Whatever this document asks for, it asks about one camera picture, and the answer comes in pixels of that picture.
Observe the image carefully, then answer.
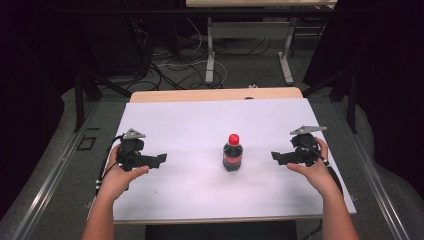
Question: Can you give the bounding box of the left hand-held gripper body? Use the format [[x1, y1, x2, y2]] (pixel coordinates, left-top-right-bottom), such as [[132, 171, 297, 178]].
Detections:
[[114, 128, 158, 173]]

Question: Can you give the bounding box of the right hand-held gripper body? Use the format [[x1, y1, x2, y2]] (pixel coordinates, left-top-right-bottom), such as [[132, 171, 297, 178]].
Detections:
[[288, 125, 329, 168]]

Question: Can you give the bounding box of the dark soda bottle red label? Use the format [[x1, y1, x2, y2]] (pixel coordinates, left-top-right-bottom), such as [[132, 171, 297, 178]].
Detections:
[[222, 143, 244, 173]]

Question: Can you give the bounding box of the person's right hand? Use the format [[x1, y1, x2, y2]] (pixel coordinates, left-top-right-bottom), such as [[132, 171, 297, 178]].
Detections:
[[286, 136, 338, 198]]

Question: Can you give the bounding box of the person's left hand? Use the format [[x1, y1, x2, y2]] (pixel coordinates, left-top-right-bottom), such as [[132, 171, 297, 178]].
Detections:
[[99, 144, 150, 198]]

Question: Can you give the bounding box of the white table mat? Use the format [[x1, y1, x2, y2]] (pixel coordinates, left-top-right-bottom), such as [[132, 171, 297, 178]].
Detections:
[[112, 97, 357, 223]]

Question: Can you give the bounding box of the black metal stand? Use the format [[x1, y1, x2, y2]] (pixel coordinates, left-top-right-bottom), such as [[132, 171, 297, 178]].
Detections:
[[73, 68, 133, 133], [302, 68, 360, 135]]

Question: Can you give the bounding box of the wooden table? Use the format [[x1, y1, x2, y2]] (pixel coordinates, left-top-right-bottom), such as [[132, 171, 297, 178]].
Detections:
[[112, 86, 357, 226]]

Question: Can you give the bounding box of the person's dark clothing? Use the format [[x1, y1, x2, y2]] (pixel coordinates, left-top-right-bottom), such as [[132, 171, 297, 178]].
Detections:
[[145, 220, 298, 240]]

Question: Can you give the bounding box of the desk with white legs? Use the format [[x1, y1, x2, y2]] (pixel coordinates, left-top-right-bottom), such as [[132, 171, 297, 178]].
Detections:
[[185, 0, 339, 86]]

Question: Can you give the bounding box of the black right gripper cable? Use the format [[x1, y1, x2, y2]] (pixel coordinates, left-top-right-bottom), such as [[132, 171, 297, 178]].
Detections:
[[298, 141, 345, 197]]

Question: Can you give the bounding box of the aluminium floor rail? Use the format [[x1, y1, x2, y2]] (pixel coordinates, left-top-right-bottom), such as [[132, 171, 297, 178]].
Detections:
[[332, 101, 414, 240], [9, 101, 102, 240]]

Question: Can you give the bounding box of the tangle of black floor cables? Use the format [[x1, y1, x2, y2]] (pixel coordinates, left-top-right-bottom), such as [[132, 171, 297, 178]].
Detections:
[[125, 16, 273, 92]]

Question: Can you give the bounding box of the white floor cable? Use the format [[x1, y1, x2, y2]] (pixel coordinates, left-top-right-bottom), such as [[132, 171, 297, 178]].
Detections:
[[155, 16, 229, 90]]

